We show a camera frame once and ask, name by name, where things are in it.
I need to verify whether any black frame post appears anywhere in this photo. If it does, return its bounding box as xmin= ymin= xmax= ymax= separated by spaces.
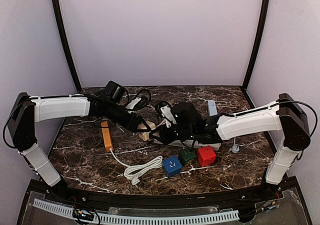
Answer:
xmin=51 ymin=0 xmax=82 ymax=92
xmin=241 ymin=0 xmax=270 ymax=91

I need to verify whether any blue cube socket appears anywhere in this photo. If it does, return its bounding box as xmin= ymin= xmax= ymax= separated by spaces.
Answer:
xmin=162 ymin=156 xmax=183 ymax=178

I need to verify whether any grey blue power strip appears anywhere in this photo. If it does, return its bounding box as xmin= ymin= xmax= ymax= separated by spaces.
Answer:
xmin=207 ymin=100 xmax=218 ymax=117

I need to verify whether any right black frame post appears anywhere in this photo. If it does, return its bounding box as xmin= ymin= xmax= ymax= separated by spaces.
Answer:
xmin=241 ymin=0 xmax=270 ymax=91

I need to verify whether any small circuit board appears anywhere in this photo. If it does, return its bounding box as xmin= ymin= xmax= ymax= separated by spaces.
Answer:
xmin=72 ymin=209 xmax=94 ymax=222

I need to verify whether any left black frame post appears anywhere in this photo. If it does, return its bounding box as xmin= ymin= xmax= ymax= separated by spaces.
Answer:
xmin=51 ymin=0 xmax=82 ymax=92

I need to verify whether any white power cable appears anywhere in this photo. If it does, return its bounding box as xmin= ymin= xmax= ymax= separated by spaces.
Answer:
xmin=109 ymin=148 xmax=164 ymax=187

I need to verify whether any white power strip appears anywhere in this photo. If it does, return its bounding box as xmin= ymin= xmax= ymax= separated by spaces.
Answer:
xmin=169 ymin=140 xmax=221 ymax=151

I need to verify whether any red cube socket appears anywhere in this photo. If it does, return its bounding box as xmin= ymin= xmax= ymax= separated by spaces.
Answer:
xmin=197 ymin=146 xmax=217 ymax=167

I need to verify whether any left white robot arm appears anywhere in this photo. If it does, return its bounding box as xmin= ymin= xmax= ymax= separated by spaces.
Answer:
xmin=3 ymin=92 xmax=151 ymax=188

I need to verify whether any beige cube socket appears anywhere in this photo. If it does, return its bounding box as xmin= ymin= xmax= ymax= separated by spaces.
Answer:
xmin=137 ymin=121 xmax=157 ymax=141

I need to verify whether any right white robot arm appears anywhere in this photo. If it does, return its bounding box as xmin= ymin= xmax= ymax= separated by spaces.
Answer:
xmin=149 ymin=93 xmax=318 ymax=185

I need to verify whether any white slotted cable duct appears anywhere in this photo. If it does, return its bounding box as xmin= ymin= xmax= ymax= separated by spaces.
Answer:
xmin=32 ymin=198 xmax=240 ymax=225

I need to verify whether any light blue plug cable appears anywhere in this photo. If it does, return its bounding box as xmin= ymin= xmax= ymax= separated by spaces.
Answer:
xmin=230 ymin=136 xmax=241 ymax=154

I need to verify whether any dark green cube socket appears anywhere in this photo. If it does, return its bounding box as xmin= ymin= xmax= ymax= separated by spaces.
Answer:
xmin=178 ymin=147 xmax=197 ymax=167

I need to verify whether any orange power strip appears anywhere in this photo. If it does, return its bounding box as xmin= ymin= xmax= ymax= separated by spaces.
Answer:
xmin=101 ymin=121 xmax=114 ymax=153

